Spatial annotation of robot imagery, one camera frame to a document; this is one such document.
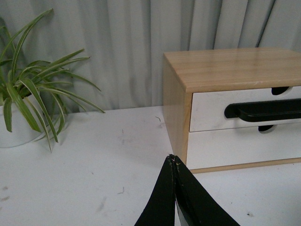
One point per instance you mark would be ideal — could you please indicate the white drawer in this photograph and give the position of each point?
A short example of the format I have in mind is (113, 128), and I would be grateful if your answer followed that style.
(243, 148)
(207, 112)

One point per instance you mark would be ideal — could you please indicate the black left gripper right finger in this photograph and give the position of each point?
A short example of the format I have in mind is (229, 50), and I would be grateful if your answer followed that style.
(195, 205)

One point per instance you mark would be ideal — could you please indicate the green spider plant left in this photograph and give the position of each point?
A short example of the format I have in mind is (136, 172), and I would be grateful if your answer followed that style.
(46, 81)

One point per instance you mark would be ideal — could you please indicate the wooden two-drawer cabinet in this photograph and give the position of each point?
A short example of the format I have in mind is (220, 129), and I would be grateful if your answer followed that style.
(189, 72)

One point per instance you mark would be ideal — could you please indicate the grey curtain backdrop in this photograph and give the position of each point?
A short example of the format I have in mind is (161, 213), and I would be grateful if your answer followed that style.
(125, 39)

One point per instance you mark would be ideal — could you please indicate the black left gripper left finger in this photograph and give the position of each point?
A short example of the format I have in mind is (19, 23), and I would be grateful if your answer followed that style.
(160, 208)

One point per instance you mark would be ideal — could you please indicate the white plant pot left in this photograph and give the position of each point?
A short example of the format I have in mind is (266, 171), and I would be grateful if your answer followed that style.
(21, 133)

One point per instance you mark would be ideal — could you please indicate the black drawer handle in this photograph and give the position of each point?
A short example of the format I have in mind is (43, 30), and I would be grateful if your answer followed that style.
(265, 110)

